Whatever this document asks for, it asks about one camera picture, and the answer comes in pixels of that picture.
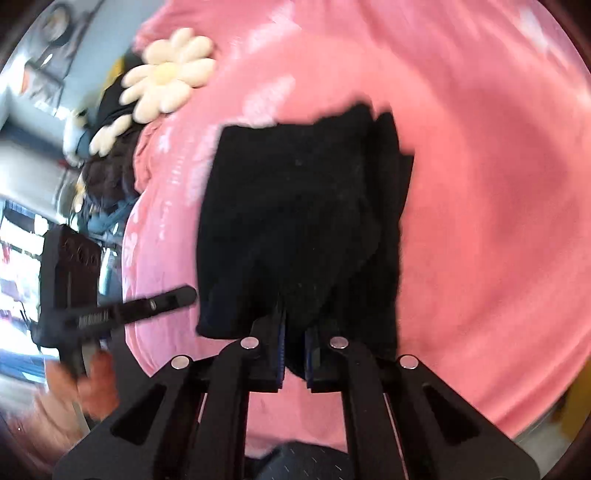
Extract black sweater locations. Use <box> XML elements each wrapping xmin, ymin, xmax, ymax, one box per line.
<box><xmin>195</xmin><ymin>102</ymin><xmax>415</xmax><ymax>381</ymax></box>

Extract white plush toy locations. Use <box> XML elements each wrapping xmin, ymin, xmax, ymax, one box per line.
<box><xmin>61</xmin><ymin>110</ymin><xmax>95</xmax><ymax>164</ymax></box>

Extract yellow cushion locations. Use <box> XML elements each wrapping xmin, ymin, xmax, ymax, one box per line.
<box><xmin>108</xmin><ymin>53</ymin><xmax>134</xmax><ymax>84</ymax></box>

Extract person's left forearm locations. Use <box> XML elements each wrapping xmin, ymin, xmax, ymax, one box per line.
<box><xmin>21</xmin><ymin>392</ymin><xmax>95</xmax><ymax>469</ymax></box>

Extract person's dark dotted pants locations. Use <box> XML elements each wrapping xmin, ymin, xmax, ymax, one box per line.
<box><xmin>253</xmin><ymin>440</ymin><xmax>354</xmax><ymax>480</ymax></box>

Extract wide framed wall picture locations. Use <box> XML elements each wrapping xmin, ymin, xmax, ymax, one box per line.
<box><xmin>25</xmin><ymin>0</ymin><xmax>112</xmax><ymax>86</ymax></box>

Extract person's left hand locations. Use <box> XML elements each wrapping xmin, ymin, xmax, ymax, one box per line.
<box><xmin>46</xmin><ymin>350</ymin><xmax>120</xmax><ymax>422</ymax></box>

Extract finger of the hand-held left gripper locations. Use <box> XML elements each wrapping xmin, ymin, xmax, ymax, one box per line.
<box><xmin>65</xmin><ymin>285</ymin><xmax>199</xmax><ymax>334</ymax></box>

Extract pink printed blanket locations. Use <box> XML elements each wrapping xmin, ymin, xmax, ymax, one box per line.
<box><xmin>121</xmin><ymin>0</ymin><xmax>591</xmax><ymax>455</ymax></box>

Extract large cream flower pillow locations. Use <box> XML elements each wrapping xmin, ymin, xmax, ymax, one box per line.
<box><xmin>119</xmin><ymin>28</ymin><xmax>217</xmax><ymax>124</ymax></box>

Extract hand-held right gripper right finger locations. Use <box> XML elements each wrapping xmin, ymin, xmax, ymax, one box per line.
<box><xmin>304</xmin><ymin>325</ymin><xmax>541</xmax><ymax>480</ymax></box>

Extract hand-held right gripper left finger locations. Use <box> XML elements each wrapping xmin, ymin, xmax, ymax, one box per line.
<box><xmin>54</xmin><ymin>308</ymin><xmax>288</xmax><ymax>480</ymax></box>

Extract small cream flower pillow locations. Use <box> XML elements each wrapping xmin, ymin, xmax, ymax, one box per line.
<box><xmin>88</xmin><ymin>114</ymin><xmax>134</xmax><ymax>157</ymax></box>

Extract dark brown puffer jacket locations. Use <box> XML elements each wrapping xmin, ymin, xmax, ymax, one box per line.
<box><xmin>79</xmin><ymin>131</ymin><xmax>141</xmax><ymax>210</ymax></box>

